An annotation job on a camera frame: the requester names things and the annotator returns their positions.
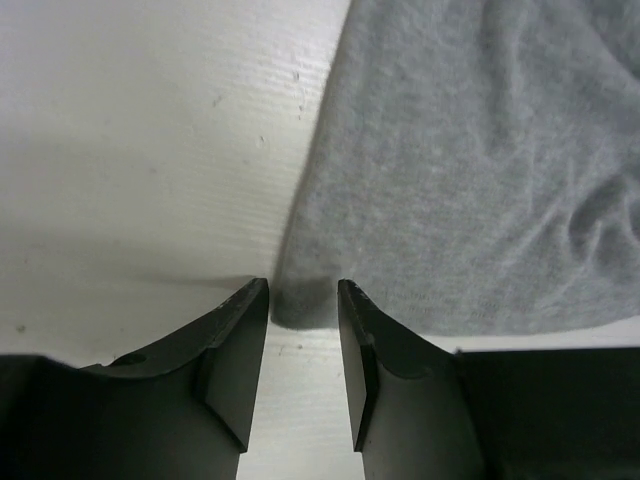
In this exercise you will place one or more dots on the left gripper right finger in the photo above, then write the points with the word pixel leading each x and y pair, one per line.
pixel 419 412

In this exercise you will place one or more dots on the grey tank top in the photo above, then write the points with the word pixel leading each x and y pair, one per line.
pixel 475 169

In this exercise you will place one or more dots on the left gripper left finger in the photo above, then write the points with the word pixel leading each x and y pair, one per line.
pixel 178 408

